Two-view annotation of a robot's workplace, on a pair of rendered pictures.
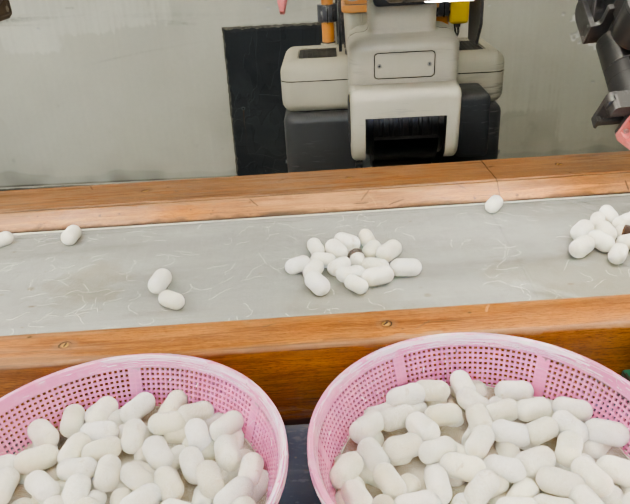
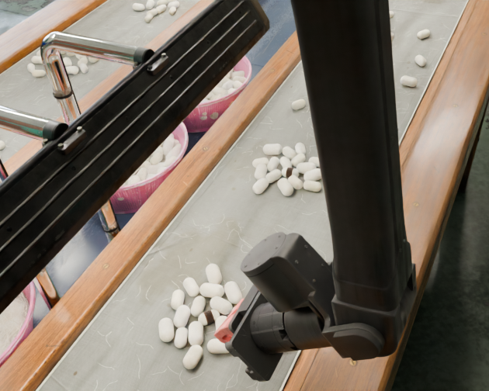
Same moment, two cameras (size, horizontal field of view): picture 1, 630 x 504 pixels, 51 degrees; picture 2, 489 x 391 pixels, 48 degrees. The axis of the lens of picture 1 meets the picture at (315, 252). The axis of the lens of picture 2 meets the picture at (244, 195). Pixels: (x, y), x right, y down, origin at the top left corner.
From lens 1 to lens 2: 1.30 m
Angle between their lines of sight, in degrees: 92
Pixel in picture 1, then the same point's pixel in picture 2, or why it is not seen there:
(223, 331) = (244, 105)
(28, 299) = not seen: hidden behind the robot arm
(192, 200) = (421, 122)
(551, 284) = (198, 241)
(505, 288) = (212, 220)
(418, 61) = not seen: outside the picture
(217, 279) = not seen: hidden behind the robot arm
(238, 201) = (409, 143)
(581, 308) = (152, 213)
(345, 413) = (177, 133)
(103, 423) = (226, 83)
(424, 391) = (168, 156)
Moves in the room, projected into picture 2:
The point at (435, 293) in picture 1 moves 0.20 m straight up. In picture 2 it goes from (232, 192) to (220, 98)
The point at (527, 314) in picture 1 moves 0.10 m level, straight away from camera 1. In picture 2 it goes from (167, 192) to (202, 221)
